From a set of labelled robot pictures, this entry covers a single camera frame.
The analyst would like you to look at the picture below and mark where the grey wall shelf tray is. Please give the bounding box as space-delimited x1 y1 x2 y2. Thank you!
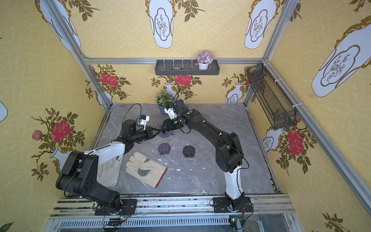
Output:
155 59 220 76

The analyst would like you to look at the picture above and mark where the black wire mesh basket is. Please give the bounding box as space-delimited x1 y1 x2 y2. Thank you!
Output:
246 64 297 130

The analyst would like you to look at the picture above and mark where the beige work glove right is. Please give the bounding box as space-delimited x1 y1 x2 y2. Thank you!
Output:
125 152 168 188

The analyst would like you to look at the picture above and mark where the grey phone stand front-left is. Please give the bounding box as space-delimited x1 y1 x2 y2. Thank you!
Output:
157 143 172 155

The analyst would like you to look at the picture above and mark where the green plant blue pot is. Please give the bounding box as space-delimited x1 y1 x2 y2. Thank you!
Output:
155 90 174 116

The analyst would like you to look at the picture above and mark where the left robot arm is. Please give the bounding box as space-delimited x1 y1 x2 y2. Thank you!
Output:
56 119 161 214

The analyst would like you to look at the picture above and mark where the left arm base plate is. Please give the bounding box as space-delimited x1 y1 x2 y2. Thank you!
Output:
95 198 137 216

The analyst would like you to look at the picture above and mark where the dark phone stand front-centre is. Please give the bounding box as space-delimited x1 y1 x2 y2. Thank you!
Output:
183 146 196 158

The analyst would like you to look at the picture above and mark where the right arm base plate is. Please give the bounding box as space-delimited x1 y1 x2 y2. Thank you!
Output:
212 196 253 213

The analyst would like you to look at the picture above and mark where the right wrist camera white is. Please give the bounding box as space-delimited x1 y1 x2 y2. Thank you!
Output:
164 107 177 120

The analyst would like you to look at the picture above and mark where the purple flower white pot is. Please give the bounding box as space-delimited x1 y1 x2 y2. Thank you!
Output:
197 50 214 70

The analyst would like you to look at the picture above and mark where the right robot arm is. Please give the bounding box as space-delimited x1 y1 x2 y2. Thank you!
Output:
161 107 244 207

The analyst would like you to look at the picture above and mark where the grey phone stand back-left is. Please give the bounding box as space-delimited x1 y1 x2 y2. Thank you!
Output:
159 131 174 138

